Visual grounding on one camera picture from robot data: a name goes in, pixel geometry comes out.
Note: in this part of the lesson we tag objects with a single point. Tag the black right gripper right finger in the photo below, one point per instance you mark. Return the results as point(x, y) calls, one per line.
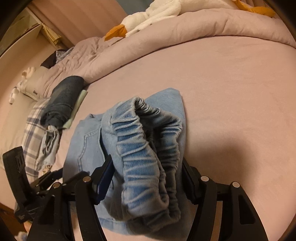
point(239, 218)

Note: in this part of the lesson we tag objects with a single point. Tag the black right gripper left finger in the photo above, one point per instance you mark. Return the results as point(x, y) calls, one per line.
point(53, 220)

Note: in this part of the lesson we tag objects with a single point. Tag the light blue denim pants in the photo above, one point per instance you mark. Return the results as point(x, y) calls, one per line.
point(146, 141)

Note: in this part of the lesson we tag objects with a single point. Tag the pale blue folded pants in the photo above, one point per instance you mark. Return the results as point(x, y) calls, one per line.
point(48, 149)

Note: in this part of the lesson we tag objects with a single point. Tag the plaid pillow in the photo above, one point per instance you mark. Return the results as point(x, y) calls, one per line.
point(32, 139)

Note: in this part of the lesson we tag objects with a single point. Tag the dark blue folded garment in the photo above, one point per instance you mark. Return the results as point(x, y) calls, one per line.
point(62, 101)

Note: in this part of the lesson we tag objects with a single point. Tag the white pillow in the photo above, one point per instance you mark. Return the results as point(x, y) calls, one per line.
point(28, 83)

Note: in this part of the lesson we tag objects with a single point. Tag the light green folded cloth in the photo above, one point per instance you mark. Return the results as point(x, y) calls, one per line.
point(77, 105)

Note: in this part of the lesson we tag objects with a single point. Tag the pink duvet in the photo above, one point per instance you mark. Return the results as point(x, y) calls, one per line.
point(94, 58)

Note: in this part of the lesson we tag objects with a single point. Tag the cardboard box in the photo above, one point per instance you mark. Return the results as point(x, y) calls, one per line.
point(25, 22)

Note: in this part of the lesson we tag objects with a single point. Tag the pink curtain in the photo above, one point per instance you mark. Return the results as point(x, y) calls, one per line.
point(77, 20)

